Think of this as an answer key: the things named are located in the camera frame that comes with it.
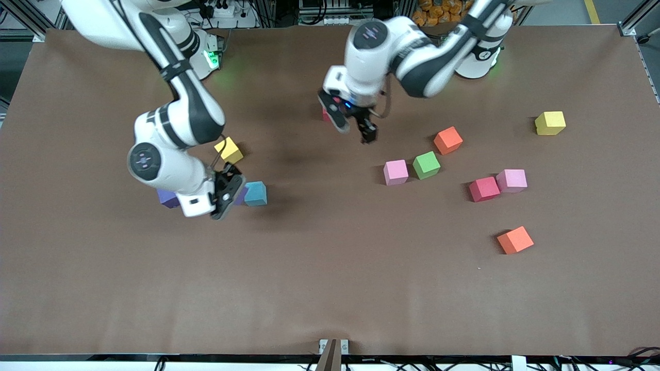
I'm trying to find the orange foam cube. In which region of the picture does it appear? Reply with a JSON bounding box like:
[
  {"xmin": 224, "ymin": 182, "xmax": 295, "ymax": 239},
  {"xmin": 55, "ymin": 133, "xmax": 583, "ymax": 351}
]
[
  {"xmin": 497, "ymin": 226, "xmax": 535, "ymax": 255},
  {"xmin": 433, "ymin": 126, "xmax": 464, "ymax": 156}
]

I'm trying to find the cyan foam cube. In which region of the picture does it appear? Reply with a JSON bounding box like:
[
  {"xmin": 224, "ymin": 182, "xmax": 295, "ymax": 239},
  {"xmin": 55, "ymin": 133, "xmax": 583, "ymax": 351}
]
[{"xmin": 243, "ymin": 180, "xmax": 268, "ymax": 207}]

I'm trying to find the brown paper table cover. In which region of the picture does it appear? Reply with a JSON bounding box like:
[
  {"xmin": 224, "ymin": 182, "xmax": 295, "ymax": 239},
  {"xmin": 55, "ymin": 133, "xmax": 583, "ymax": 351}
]
[{"xmin": 0, "ymin": 25, "xmax": 660, "ymax": 357}]

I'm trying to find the pink foam cube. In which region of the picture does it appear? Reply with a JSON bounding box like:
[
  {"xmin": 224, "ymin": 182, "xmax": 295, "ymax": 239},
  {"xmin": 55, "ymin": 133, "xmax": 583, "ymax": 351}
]
[
  {"xmin": 496, "ymin": 169, "xmax": 528, "ymax": 194},
  {"xmin": 383, "ymin": 160, "xmax": 409, "ymax": 186}
]

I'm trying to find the brown camera pole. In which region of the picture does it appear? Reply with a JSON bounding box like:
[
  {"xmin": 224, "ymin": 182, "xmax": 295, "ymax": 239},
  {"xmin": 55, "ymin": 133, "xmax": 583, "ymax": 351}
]
[{"xmin": 315, "ymin": 339, "xmax": 342, "ymax": 371}]

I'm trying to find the aluminium frame profile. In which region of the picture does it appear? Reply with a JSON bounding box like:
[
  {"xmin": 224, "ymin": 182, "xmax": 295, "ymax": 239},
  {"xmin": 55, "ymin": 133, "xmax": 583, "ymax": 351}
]
[
  {"xmin": 0, "ymin": 0, "xmax": 70, "ymax": 42},
  {"xmin": 619, "ymin": 0, "xmax": 660, "ymax": 37}
]

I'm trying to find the green foam cube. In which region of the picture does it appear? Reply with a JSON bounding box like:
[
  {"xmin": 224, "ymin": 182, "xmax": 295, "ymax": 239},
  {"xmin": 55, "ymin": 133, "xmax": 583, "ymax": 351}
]
[{"xmin": 412, "ymin": 151, "xmax": 441, "ymax": 180}]

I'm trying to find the yellow foam cube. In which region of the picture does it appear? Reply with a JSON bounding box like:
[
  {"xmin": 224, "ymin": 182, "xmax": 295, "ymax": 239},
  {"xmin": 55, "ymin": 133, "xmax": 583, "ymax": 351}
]
[
  {"xmin": 214, "ymin": 137, "xmax": 244, "ymax": 165},
  {"xmin": 534, "ymin": 111, "xmax": 567, "ymax": 136}
]

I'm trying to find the orange mesh bag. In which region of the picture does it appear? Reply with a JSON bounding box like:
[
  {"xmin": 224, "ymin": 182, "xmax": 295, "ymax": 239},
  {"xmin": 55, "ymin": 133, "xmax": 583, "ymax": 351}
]
[{"xmin": 412, "ymin": 0, "xmax": 472, "ymax": 26}]

